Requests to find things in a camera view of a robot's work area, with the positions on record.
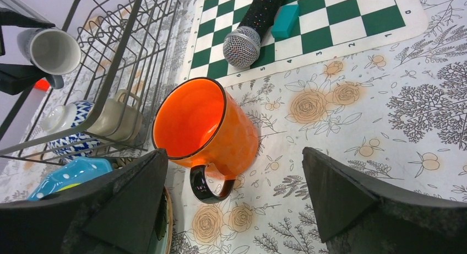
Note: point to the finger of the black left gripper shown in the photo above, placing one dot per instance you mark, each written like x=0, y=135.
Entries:
x=12, y=18
x=15, y=78

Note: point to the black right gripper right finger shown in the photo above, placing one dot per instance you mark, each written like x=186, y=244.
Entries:
x=356, y=213

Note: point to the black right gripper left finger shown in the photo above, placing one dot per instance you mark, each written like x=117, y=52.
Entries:
x=113, y=213

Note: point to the grey blue ceramic mug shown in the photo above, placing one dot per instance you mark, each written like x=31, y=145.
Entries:
x=53, y=51

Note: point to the mint green flower plate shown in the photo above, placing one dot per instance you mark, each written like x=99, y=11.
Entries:
x=161, y=237

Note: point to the blue polka dot plate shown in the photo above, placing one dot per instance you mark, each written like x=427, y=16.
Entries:
x=79, y=170

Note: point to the orange ceramic mug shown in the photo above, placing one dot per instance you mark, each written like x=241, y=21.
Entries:
x=203, y=128

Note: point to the orange plastic cap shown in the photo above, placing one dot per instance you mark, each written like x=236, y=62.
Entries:
x=42, y=85

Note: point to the blue white patterned bowl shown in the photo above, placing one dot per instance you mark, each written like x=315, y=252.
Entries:
x=68, y=116

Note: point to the small beige ceramic cup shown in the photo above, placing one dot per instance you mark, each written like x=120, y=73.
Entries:
x=120, y=119

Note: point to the green white chessboard mat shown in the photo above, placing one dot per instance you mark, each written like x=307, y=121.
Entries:
x=325, y=29

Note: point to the black glitter microphone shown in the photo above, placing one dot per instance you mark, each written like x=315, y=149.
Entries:
x=241, y=47

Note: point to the teal rectangular block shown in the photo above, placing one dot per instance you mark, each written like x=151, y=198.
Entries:
x=285, y=21

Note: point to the grey wire dish rack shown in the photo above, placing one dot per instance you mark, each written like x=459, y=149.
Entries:
x=124, y=45

